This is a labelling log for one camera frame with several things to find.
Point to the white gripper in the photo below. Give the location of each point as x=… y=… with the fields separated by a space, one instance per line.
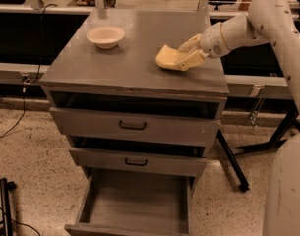
x=212 y=41

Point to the yellow sponge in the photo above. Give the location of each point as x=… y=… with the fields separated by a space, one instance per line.
x=171 y=59

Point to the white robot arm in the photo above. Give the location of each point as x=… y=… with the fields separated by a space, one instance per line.
x=268 y=21

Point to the grey top drawer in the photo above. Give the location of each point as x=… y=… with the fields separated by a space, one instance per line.
x=184 y=131

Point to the grey drawer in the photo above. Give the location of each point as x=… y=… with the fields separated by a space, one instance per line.
x=184 y=131
x=127 y=203
x=157 y=163

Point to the grey drawer cabinet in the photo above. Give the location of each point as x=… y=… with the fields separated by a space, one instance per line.
x=126 y=78

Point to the grey middle drawer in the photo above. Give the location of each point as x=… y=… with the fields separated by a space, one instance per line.
x=157 y=163

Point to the grey bottom drawer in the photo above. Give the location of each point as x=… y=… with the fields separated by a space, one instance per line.
x=127 y=203

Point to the white paper bowl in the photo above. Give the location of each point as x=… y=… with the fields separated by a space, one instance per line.
x=105 y=37

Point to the black metal stand right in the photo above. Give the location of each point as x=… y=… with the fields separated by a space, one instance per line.
x=275 y=141

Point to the black stand left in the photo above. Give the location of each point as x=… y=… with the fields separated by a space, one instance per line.
x=6 y=221

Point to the black top drawer handle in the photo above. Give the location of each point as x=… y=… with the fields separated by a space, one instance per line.
x=130 y=126

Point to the black drawer handle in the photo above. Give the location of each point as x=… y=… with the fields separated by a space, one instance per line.
x=130 y=126
x=136 y=162

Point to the black middle drawer handle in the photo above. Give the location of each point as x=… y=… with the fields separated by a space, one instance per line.
x=136 y=162

